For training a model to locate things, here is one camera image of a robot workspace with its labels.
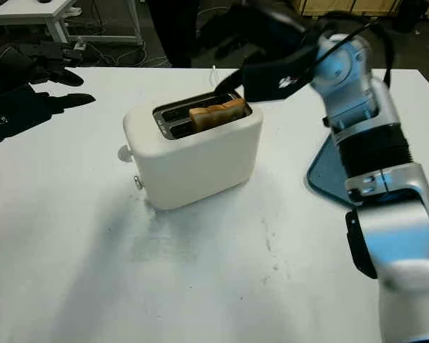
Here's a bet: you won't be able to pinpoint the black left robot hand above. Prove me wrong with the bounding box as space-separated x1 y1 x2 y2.
0 41 97 114

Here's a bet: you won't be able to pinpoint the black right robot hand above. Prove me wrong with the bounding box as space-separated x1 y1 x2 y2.
196 0 309 96

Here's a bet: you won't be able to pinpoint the browned toast slice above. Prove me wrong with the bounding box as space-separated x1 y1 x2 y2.
189 98 247 132

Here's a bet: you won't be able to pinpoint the person, beige sweater, black trousers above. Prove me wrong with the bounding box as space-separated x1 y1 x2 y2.
148 0 202 69

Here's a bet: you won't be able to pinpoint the white two-slot toaster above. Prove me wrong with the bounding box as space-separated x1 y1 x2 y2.
122 91 265 211

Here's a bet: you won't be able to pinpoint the white desk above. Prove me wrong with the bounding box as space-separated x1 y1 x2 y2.
0 0 146 46

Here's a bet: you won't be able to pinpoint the wooden crate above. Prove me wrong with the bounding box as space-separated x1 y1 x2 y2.
295 0 404 17

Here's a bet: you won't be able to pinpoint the blue plastic tray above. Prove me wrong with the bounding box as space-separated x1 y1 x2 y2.
305 134 366 209

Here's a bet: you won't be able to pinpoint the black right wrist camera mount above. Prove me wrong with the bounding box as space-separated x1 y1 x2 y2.
242 45 318 104

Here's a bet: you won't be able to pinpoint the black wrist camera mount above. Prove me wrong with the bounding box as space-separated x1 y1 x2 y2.
242 45 318 104
0 84 55 145

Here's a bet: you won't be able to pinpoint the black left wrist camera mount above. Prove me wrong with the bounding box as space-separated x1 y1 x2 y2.
0 84 55 145

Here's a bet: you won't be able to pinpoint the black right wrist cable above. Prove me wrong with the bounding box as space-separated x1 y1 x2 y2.
300 19 395 87

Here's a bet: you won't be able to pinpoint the white floor cable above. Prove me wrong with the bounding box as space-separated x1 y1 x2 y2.
92 35 169 68

